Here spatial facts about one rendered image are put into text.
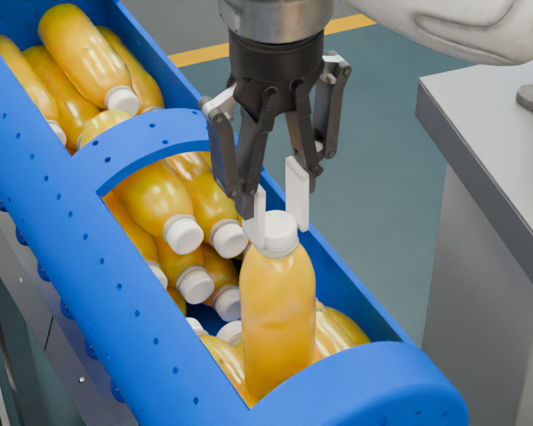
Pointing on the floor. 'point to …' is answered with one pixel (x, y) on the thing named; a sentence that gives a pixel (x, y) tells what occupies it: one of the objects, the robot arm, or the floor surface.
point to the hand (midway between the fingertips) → (275, 204)
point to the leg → (14, 349)
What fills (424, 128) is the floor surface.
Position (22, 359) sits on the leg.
